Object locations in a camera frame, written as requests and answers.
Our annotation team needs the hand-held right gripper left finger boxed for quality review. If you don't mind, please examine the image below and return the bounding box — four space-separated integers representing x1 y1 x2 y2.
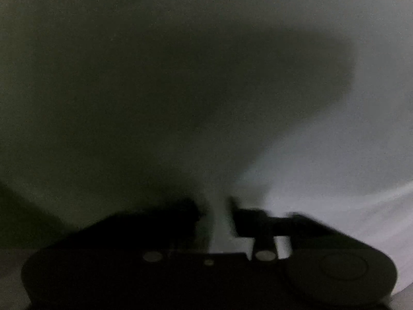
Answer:
93 198 208 263

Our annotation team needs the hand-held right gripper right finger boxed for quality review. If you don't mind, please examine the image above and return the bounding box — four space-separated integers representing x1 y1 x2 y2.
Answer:
228 196 326 261

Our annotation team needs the grey garment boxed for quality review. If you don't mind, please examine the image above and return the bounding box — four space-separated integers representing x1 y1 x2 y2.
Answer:
200 116 413 294

